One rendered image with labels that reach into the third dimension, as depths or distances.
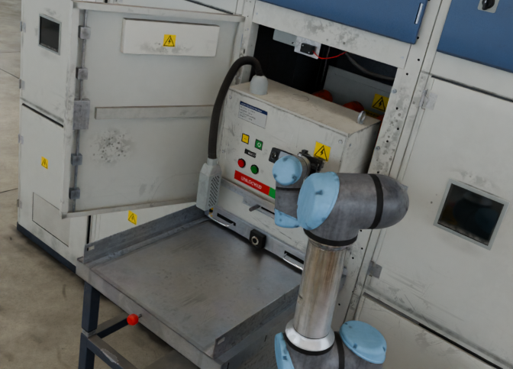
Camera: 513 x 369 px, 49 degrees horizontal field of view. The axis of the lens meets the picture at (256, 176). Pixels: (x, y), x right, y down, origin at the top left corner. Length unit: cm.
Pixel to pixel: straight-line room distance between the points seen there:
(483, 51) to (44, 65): 211
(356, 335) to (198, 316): 52
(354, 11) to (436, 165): 54
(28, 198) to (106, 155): 142
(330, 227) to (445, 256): 77
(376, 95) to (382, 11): 79
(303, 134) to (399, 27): 43
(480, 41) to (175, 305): 114
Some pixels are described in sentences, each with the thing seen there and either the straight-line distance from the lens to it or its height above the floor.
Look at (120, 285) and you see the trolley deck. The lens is 181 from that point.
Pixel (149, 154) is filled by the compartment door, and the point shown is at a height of 105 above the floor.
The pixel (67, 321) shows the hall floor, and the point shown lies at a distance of 297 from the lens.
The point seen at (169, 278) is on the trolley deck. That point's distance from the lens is 185.
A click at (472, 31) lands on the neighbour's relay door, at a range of 172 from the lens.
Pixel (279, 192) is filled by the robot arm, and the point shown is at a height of 125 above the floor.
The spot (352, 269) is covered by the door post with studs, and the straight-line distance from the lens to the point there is 205.
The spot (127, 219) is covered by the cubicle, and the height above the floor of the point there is 53.
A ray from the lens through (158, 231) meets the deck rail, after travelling 207.
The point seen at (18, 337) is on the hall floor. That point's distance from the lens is 290.
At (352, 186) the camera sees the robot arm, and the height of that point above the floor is 145.
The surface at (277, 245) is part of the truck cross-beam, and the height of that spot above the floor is 88.
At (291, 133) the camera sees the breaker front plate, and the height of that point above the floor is 129.
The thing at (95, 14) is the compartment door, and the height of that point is 154.
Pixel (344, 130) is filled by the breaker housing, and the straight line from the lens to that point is 178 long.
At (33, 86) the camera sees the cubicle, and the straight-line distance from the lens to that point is 317.
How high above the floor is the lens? 188
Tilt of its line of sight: 23 degrees down
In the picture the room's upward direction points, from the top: 11 degrees clockwise
